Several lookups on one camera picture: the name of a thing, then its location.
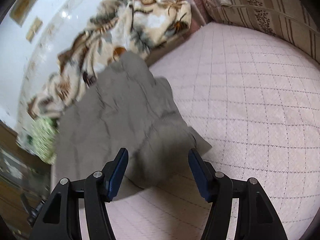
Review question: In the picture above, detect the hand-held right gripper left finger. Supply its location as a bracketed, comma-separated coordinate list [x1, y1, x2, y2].
[30, 147, 129, 240]

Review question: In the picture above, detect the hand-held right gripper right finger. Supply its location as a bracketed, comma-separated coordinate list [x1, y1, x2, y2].
[188, 148, 288, 240]

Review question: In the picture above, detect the olive hooded padded jacket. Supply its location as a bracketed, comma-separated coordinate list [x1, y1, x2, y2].
[51, 52, 212, 202]

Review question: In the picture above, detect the wooden glass door cabinet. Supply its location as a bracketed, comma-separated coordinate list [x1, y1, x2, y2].
[0, 121, 53, 232]

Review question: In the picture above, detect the green patterned pillow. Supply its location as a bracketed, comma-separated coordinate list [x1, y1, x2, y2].
[16, 117, 60, 166]

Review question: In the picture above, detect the leaf print blanket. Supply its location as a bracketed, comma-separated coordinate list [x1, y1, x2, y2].
[26, 0, 192, 120]

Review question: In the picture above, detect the striped sofa back cushion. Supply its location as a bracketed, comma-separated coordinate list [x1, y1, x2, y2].
[187, 0, 320, 65]

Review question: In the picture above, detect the beige wall switch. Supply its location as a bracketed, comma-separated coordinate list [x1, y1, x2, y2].
[31, 17, 43, 32]
[26, 29, 37, 43]

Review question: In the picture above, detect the framed wall picture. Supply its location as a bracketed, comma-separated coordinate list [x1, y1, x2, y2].
[9, 0, 47, 27]

